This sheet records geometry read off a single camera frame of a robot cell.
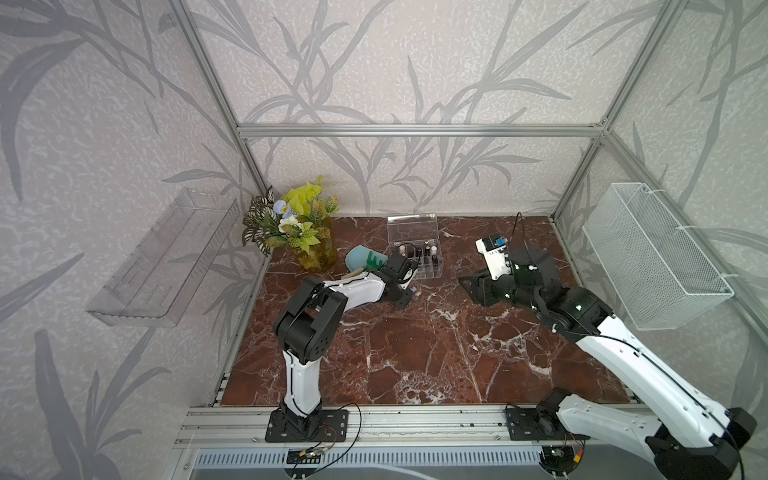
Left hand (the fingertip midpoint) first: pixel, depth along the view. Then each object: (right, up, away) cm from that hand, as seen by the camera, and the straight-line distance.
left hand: (403, 295), depth 98 cm
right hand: (+15, +10, -27) cm, 33 cm away
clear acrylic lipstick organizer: (+7, +22, +18) cm, 29 cm away
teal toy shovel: (-16, +12, +10) cm, 22 cm away
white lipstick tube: (+10, +15, +4) cm, 19 cm away
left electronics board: (-26, -34, -27) cm, 50 cm away
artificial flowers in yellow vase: (-32, +24, -8) cm, 41 cm away
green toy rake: (-11, +10, +7) cm, 17 cm away
